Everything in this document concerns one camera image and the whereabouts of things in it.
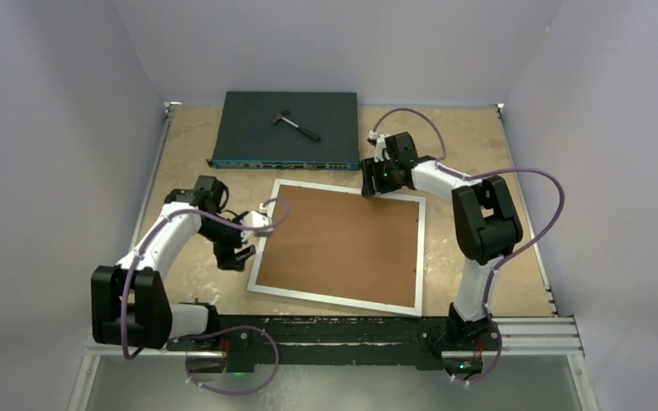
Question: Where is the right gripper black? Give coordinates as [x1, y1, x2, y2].
[363, 154, 404, 196]

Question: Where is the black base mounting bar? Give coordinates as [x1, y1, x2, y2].
[166, 314, 500, 372]

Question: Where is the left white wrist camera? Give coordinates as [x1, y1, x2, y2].
[240, 203, 273, 238]

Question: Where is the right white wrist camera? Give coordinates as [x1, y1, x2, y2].
[368, 130, 391, 162]

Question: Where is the dark network switch box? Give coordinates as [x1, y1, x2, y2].
[206, 91, 360, 171]

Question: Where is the brown cardboard backing board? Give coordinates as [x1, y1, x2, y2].
[254, 184, 421, 310]

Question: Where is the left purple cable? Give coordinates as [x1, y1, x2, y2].
[120, 197, 280, 396]

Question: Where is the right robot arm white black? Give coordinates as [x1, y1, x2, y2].
[360, 131, 523, 348]

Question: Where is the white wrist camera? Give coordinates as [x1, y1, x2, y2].
[368, 130, 391, 162]
[240, 203, 273, 238]

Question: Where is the white picture frame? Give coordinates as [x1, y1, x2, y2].
[247, 178, 428, 318]

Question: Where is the small black-handled hammer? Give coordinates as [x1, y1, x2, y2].
[272, 110, 321, 142]

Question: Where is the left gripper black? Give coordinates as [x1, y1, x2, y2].
[196, 211, 255, 270]

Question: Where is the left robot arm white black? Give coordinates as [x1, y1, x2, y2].
[90, 176, 271, 350]

